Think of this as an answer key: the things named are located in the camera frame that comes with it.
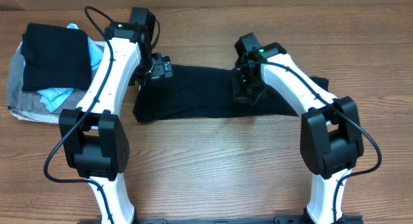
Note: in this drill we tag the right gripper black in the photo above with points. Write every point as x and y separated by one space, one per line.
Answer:
246 99

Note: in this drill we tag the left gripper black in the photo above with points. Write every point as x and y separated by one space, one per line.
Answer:
162 68

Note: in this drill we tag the black t-shirt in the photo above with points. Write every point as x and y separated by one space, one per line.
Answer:
195 91

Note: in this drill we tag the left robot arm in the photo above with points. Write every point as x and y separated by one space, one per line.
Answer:
93 138

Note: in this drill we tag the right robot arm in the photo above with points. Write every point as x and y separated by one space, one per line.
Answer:
330 142

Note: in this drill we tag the folded black garment on pile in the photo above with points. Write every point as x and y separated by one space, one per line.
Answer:
56 57

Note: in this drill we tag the folded light blue garment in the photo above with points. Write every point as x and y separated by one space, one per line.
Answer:
58 96

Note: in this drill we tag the folded white mesh garment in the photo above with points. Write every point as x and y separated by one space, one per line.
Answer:
36 117

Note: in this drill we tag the folded grey trousers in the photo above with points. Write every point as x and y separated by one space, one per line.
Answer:
18 100

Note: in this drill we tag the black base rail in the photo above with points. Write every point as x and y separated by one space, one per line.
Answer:
219 221

